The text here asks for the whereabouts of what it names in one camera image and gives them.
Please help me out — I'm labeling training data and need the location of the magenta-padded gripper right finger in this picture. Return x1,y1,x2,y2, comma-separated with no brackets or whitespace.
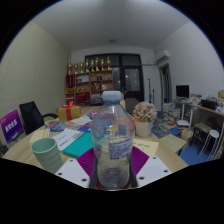
128,145,173,188

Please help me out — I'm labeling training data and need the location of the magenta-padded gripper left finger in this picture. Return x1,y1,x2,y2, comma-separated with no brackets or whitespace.
54,148,99,190

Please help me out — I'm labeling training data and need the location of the clear plastic water bottle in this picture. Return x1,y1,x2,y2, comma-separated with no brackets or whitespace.
90,90,136,191

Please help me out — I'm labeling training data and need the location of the beige paper envelope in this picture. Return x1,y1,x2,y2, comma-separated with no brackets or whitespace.
133,137,160,158

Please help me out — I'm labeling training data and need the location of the teal notebook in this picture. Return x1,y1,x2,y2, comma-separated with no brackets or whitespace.
62,132,95,159

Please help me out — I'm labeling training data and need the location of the pale green cup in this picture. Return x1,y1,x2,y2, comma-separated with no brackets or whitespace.
30,137,64,175

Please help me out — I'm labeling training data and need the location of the white printed booklet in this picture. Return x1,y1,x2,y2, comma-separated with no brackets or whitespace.
51,128,84,152

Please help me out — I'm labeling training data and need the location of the blue printed book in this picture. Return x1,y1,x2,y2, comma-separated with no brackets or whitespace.
77,122,93,134
44,120,68,133

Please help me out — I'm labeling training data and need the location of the stack of books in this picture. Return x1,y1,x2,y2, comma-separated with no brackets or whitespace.
161,102,183,129

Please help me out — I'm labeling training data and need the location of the yellow gift box red ribbon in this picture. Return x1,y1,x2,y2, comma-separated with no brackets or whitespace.
57,101,82,122

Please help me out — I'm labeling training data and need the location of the brown wooden stool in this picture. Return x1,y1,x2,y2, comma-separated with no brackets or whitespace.
193,122,209,144

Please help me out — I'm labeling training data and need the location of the grey office chair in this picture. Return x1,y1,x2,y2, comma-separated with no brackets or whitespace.
124,97,141,116

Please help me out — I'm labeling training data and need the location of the black office chair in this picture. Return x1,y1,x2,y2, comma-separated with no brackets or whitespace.
18,100,59,136

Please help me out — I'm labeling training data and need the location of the white round stool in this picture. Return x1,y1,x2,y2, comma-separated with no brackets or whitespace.
199,129,221,159

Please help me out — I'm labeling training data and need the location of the purple sign board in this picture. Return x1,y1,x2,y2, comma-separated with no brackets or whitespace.
0,108,24,144

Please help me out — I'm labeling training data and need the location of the wooden side desk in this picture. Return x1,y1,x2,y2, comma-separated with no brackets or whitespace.
173,96,224,158

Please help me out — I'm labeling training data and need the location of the computer monitor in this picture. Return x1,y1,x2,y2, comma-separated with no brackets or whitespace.
175,84,191,100

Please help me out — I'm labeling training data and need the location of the black printer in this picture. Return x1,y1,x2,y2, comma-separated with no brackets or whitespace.
200,99,219,111

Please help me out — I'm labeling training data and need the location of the wooden shelf unit with trophies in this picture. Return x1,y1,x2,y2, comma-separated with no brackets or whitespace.
64,56,114,106

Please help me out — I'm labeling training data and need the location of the white air conditioner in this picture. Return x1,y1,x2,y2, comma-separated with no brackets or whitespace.
154,49,171,64

